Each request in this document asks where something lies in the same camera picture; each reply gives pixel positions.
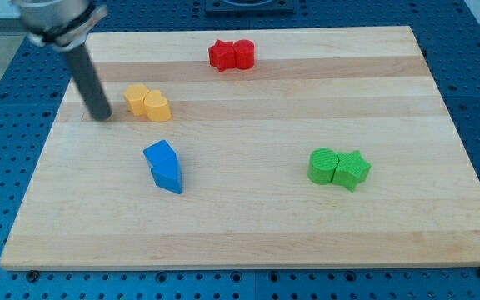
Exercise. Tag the green cylinder block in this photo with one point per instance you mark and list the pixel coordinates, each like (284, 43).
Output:
(322, 165)

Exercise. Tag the red cylinder block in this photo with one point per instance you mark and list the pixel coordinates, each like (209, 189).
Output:
(244, 54)

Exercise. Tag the blue triangle block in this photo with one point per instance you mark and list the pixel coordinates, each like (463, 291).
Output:
(167, 174)

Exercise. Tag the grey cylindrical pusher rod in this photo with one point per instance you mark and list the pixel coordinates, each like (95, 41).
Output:
(85, 76)

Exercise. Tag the yellow heart block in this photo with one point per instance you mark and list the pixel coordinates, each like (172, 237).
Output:
(157, 107)

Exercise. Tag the blue cube block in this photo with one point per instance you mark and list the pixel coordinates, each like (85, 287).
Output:
(158, 153)

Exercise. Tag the red star block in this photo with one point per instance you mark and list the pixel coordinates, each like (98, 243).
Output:
(222, 55)

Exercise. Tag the wooden board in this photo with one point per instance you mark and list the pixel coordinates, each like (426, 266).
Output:
(243, 139)

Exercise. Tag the yellow hexagon block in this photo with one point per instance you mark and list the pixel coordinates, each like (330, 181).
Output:
(134, 96)

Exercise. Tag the green star block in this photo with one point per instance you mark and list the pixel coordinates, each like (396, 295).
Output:
(351, 170)

